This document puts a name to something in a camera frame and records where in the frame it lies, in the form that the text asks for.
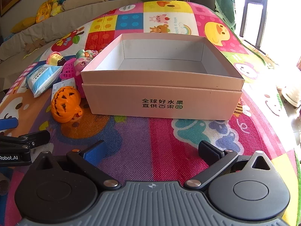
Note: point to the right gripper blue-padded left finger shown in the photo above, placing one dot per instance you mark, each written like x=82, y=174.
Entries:
x=85, y=162

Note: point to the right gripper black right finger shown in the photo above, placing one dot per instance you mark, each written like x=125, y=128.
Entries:
x=219, y=162

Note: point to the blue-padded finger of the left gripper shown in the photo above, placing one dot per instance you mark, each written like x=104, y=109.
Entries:
x=8, y=123

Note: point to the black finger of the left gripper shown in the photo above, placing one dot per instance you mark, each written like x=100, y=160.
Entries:
x=32, y=140

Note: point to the orange pumpkin toy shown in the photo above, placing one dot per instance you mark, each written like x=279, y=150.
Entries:
x=66, y=104

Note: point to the blue white tissue pack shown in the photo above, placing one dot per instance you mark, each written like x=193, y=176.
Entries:
x=42, y=78

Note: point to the pink plastic basket toy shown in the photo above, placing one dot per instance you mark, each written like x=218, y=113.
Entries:
x=68, y=70

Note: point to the pink yellow cup toy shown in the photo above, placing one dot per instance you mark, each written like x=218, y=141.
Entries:
x=56, y=59

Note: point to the pink pig toy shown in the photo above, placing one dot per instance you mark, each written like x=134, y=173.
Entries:
x=83, y=58

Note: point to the colourful cartoon play mat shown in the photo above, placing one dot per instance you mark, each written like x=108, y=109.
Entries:
x=161, y=149

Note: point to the white label card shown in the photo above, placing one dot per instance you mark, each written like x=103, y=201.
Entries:
x=68, y=82

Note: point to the beige sofa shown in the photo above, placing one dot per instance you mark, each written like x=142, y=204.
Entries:
x=12, y=50

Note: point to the small brown plush toy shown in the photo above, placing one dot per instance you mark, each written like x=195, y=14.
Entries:
x=38, y=43

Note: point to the pink cardboard box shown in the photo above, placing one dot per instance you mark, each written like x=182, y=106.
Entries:
x=164, y=76

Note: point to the yellow plush toy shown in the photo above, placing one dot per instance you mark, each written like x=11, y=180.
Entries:
x=43, y=13

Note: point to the green hanging towel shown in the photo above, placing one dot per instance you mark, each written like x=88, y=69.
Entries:
x=226, y=10

